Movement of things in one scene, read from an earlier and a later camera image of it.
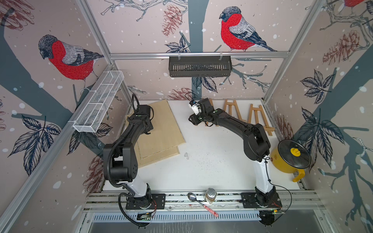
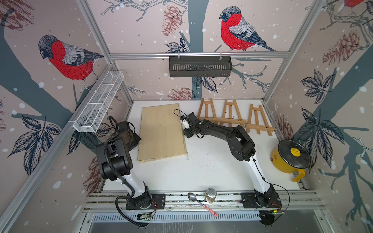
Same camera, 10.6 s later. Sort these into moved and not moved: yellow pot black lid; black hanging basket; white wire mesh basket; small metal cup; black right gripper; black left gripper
Moved: black left gripper; black right gripper
Not moved: yellow pot black lid; black hanging basket; small metal cup; white wire mesh basket
